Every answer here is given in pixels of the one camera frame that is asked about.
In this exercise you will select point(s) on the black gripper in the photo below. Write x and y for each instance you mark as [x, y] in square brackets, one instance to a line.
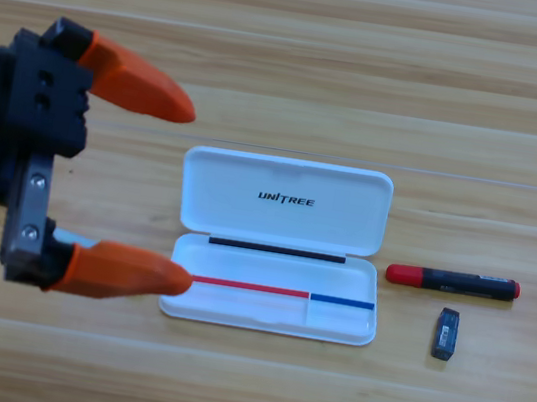
[45, 102]

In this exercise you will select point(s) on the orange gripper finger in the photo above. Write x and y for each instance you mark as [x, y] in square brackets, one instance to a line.
[126, 271]

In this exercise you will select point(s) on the black eraser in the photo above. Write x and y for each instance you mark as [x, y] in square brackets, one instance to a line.
[446, 334]

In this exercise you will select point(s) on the red and black marker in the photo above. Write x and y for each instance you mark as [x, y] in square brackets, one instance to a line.
[453, 281]

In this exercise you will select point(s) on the white Unitree pencil case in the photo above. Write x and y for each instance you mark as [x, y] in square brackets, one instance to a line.
[287, 214]

